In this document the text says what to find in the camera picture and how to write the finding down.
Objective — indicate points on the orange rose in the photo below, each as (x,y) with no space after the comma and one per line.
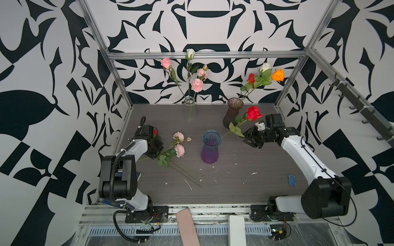
(278,76)

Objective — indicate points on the white flat paddle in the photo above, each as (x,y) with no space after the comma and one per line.
(236,231)

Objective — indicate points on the small blue object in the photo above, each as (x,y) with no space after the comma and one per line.
(292,180)

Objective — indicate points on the aluminium frame rail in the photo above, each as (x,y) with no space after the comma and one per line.
(207,55)

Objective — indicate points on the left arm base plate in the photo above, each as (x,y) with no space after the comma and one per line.
(153,215)

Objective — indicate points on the white rose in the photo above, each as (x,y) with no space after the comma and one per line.
(264,76)
(191,70)

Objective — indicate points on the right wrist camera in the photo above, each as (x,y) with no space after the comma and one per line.
(260,126)

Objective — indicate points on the pink flat paddle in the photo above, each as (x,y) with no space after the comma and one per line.
(187,228)

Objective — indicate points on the dark red glass vase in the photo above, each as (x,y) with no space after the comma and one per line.
(234,106)

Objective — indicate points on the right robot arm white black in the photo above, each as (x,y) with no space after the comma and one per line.
(327,195)

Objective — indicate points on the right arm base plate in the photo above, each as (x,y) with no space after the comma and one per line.
(269,212)

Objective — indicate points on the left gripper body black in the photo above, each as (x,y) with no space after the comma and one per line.
(157,147)

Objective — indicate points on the clear glass vase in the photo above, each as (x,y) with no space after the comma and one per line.
(190,110)

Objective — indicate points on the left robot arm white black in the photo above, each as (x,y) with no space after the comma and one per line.
(118,178)

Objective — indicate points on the wall hook rack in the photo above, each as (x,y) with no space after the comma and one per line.
(370,113)

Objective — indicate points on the pink carnation stem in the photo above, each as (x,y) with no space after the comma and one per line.
(167,158)

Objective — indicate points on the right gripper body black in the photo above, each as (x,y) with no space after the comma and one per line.
(258,138)

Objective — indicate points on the small circuit board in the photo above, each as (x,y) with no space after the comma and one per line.
(280,232)

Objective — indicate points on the blue purple glass vase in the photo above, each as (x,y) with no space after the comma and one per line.
(210,151)

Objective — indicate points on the pink rose single stem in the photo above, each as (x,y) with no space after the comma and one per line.
(168,68)

